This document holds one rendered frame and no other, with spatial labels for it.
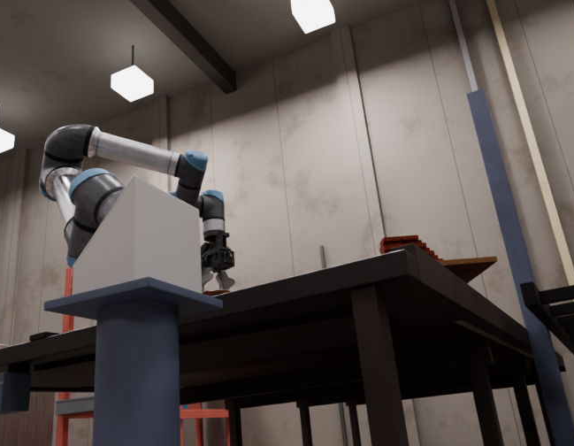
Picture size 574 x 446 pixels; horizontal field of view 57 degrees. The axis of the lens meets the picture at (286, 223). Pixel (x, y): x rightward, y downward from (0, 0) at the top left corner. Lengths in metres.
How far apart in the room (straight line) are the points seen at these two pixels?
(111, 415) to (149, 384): 0.09
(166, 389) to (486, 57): 7.20
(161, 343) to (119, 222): 0.27
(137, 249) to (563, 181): 6.30
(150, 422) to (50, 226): 9.61
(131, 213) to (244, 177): 7.15
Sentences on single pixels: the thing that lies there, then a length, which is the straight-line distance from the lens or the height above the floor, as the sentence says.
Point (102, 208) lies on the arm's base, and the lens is 1.30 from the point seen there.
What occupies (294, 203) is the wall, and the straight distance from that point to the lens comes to 7.71.
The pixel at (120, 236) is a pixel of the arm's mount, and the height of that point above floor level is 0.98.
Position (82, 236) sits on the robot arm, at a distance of 1.40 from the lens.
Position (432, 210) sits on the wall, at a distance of 7.08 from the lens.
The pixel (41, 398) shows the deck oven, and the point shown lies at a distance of 7.27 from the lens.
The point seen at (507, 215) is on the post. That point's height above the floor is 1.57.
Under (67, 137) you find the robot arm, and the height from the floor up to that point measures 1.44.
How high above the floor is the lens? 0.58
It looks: 21 degrees up
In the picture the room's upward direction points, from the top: 6 degrees counter-clockwise
